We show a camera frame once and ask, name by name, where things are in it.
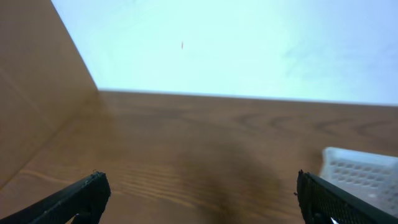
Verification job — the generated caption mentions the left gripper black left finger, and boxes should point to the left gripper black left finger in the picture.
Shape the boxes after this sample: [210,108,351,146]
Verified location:
[1,172,111,224]

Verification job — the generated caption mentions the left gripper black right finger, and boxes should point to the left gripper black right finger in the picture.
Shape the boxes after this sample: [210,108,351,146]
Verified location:
[295,170,397,224]

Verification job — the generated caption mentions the clear white plastic basket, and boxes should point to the clear white plastic basket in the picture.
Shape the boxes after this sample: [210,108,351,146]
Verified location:
[320,147,397,217]

